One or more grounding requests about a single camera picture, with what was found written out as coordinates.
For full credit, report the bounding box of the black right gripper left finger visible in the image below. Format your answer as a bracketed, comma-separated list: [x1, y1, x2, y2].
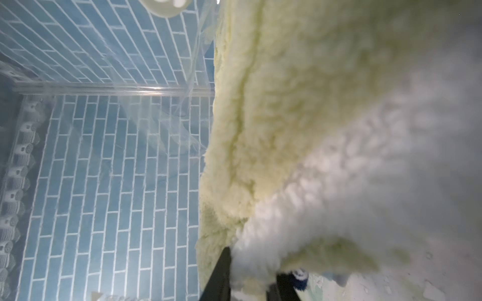
[199, 247, 232, 301]

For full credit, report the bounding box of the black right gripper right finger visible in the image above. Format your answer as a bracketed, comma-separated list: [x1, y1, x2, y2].
[266, 273, 301, 301]

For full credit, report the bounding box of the pale yellow fleece blanket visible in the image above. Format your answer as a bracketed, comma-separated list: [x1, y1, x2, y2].
[197, 1, 481, 300]

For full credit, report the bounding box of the clear plastic vacuum bag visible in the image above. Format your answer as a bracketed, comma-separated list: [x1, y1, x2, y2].
[1, 1, 218, 153]

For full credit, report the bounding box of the navy blue star blanket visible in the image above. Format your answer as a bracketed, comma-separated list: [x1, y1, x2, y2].
[290, 269, 309, 291]

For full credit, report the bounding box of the white bag valve cap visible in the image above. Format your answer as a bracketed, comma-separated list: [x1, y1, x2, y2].
[140, 0, 192, 18]

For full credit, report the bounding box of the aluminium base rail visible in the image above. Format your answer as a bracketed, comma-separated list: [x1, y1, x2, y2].
[1, 97, 42, 300]

